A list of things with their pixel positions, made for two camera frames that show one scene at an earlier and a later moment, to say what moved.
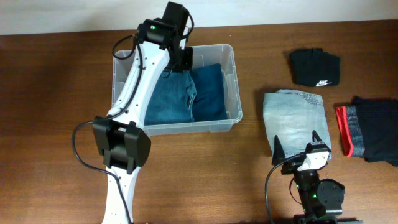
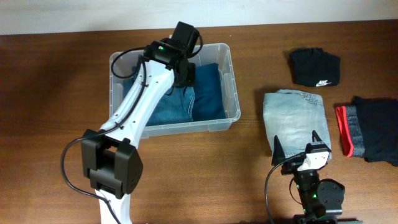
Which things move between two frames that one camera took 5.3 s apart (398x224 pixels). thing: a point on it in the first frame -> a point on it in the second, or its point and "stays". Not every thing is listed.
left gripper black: (185, 59) -> (185, 74)
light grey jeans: (293, 116) stays
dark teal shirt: (209, 102) stays
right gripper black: (278, 154) stays
